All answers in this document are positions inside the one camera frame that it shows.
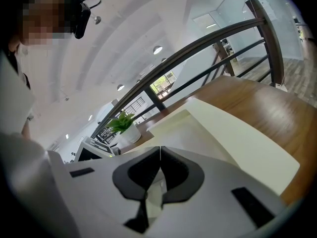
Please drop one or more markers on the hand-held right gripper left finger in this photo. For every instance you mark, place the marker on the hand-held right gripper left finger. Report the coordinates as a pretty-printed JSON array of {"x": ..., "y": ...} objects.
[{"x": 135, "y": 172}]

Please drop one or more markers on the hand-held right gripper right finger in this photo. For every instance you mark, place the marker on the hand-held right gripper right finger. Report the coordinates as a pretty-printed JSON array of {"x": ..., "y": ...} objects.
[{"x": 184, "y": 180}]

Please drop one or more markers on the white sheet of paper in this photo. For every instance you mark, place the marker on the white sheet of paper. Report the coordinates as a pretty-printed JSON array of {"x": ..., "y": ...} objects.
[{"x": 237, "y": 142}]

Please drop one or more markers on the green plant in white pot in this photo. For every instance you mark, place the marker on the green plant in white pot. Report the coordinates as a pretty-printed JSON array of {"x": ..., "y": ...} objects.
[{"x": 130, "y": 130}]

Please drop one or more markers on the white printer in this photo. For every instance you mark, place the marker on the white printer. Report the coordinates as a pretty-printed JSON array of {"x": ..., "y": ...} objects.
[{"x": 92, "y": 150}]

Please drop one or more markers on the round ceiling lamp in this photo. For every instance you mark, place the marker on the round ceiling lamp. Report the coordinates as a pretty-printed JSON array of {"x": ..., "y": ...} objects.
[
  {"x": 97, "y": 19},
  {"x": 157, "y": 49},
  {"x": 120, "y": 87}
]

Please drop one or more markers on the window with green view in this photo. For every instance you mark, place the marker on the window with green view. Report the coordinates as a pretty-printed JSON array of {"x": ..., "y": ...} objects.
[{"x": 162, "y": 84}]

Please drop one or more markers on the dark wooden railing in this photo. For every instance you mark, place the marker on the dark wooden railing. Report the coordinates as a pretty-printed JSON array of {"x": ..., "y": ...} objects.
[{"x": 198, "y": 42}]

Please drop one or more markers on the person's white shirt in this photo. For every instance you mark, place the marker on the person's white shirt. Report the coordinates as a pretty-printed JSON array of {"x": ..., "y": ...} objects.
[{"x": 15, "y": 95}]

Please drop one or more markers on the person's head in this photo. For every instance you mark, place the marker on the person's head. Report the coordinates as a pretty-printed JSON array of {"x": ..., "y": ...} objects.
[{"x": 42, "y": 16}]

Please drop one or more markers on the black head-worn camera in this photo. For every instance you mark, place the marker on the black head-worn camera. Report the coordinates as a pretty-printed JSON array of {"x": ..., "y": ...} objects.
[{"x": 81, "y": 21}]

